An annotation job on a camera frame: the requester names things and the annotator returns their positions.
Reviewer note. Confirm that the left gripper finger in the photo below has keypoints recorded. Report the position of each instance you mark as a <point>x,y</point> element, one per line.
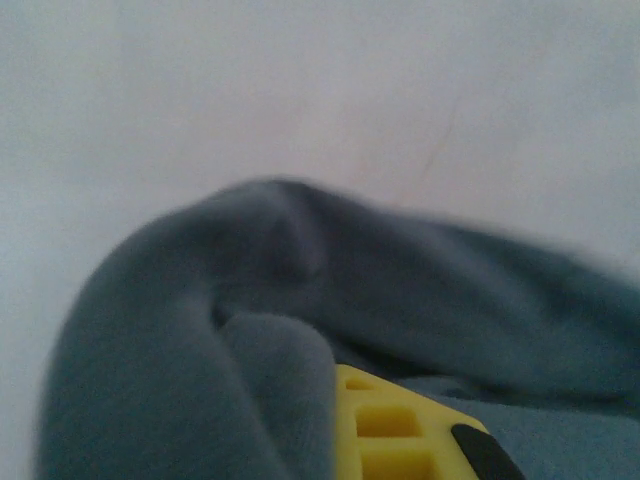
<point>390,430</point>

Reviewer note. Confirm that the grey t-shirt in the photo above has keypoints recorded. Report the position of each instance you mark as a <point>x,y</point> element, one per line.
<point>200,300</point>

